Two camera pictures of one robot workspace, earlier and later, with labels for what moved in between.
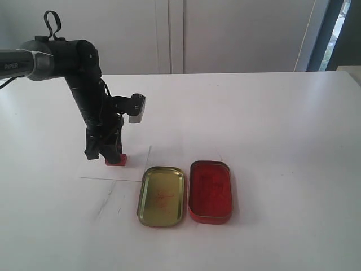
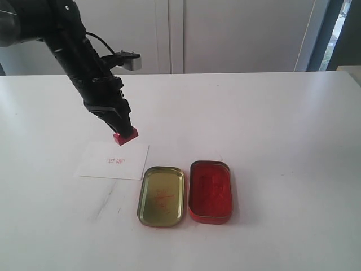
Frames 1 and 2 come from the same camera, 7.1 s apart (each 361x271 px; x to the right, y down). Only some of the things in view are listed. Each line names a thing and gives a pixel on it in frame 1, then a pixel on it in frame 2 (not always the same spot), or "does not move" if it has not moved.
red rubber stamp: x=122 y=162 to x=120 y=140
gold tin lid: x=161 y=195 does not move
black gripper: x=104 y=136 to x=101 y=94
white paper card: x=136 y=158 does not move
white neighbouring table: x=354 y=71 does not move
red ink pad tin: x=210 y=192 does not move
